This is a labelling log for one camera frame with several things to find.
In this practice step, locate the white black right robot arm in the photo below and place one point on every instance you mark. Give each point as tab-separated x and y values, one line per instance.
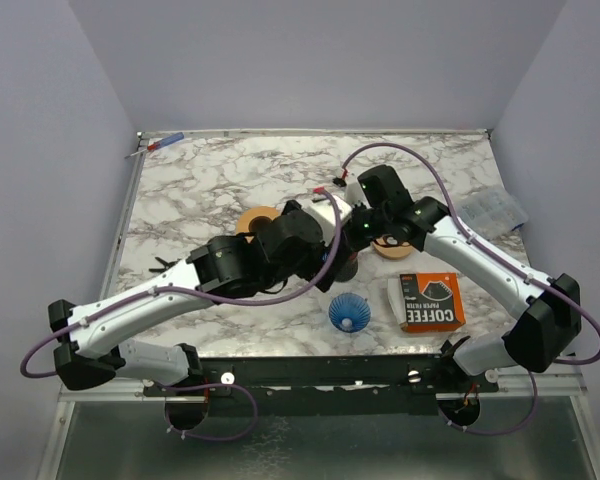
544	308

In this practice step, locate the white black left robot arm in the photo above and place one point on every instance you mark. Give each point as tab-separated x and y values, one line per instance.
96	340

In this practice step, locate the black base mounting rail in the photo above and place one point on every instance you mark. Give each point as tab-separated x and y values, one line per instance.
346	385

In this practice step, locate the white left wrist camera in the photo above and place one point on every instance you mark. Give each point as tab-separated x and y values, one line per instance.
323	212

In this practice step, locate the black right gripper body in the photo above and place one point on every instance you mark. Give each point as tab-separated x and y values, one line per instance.
363	225

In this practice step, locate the red blue screwdriver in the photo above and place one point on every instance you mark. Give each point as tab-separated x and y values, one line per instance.
157	145

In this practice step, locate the red and black carafe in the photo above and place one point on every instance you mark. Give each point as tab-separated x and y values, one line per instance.
348	270

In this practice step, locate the orange coffee filter box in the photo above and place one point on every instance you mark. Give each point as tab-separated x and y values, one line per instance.
426	303

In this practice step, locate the clear plastic parts box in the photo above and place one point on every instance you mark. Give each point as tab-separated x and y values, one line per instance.
491	212

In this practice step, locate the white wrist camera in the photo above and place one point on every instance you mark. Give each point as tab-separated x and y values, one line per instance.
323	212
351	188

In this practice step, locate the black scissors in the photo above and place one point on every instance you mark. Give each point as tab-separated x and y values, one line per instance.
163	265

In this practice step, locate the wooden ring coaster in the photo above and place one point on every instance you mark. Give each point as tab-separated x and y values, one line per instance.
254	220
391	249

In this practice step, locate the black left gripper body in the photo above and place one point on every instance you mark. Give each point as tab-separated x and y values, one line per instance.
338	259

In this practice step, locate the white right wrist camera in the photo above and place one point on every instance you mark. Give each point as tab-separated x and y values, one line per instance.
351	188

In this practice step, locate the blue ribbed dripper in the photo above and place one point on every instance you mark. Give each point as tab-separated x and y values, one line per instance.
349	313

